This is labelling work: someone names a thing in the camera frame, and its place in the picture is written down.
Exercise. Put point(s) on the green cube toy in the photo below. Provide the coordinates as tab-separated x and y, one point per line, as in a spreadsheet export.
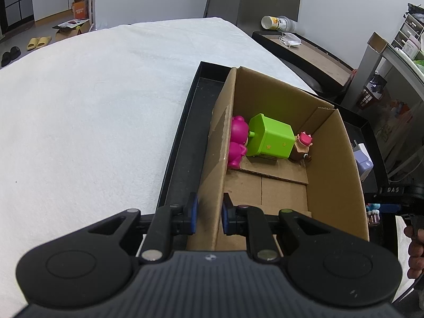
270	137

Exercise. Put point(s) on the pair of black slippers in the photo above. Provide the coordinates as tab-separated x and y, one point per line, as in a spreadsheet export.
10	56

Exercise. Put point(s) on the brown cardboard box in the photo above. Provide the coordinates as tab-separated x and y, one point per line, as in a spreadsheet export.
331	172

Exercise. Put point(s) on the blue figurine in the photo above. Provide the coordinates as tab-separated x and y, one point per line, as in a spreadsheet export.
373	213

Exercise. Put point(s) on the grey desk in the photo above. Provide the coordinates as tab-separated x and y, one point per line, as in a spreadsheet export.
371	69

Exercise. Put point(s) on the brown figurine with pink hat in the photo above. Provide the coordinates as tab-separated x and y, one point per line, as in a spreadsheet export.
303	145

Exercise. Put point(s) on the green plastic bag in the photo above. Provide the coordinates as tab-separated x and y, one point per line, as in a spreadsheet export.
420	64

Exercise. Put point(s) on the black shallow tray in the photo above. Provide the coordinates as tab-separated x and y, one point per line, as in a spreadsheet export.
185	159

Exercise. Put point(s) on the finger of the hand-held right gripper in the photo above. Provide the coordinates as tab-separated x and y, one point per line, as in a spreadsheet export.
391	208

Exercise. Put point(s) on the person's right hand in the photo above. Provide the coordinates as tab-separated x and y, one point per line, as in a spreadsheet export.
416	255

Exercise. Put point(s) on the orange box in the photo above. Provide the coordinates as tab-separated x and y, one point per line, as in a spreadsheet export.
80	8

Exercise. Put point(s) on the black tray with cardboard liner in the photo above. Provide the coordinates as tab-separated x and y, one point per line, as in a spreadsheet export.
314	59

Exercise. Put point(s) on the open cardboard box on floor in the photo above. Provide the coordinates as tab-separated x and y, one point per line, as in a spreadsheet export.
71	29

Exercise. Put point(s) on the white narrow rack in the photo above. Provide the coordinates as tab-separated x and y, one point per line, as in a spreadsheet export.
90	0

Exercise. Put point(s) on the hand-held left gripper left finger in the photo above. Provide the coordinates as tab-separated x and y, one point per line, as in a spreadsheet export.
194	215

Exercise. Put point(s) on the lilac cube toy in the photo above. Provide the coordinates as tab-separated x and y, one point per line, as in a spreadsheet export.
362	162

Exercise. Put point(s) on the white face mask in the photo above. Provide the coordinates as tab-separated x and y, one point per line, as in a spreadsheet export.
290	39

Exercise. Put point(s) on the pink bear figurine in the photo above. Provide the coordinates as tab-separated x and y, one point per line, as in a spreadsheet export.
237	139

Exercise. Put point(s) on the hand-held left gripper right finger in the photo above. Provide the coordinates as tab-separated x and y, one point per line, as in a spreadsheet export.
227	218

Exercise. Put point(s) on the clear drawer organizer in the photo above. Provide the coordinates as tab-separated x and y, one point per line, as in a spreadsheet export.
409	28

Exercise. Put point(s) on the red basket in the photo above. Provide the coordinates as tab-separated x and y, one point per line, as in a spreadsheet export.
367	97

